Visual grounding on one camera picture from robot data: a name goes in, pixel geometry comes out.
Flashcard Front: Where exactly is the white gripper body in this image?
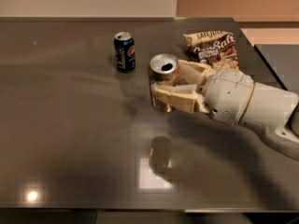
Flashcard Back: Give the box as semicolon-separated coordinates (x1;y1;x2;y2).
202;71;254;126

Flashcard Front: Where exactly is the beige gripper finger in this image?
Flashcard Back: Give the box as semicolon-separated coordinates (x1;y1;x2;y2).
178;60;215;87
150;83;209;114

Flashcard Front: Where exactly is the orange LaCroix can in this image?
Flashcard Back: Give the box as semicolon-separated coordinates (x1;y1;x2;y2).
148;53;180;113

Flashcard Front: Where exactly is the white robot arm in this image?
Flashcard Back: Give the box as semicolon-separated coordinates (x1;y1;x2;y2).
149;57;298;150

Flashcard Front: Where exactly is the blue Pepsi can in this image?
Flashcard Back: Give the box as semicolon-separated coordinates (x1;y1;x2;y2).
114;32;135;73

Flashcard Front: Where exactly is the sea salt chip bag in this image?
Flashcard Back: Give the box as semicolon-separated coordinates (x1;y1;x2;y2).
184;31;238;71

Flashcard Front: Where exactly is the dark side table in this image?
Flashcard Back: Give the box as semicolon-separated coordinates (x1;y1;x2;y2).
254;44;299;93

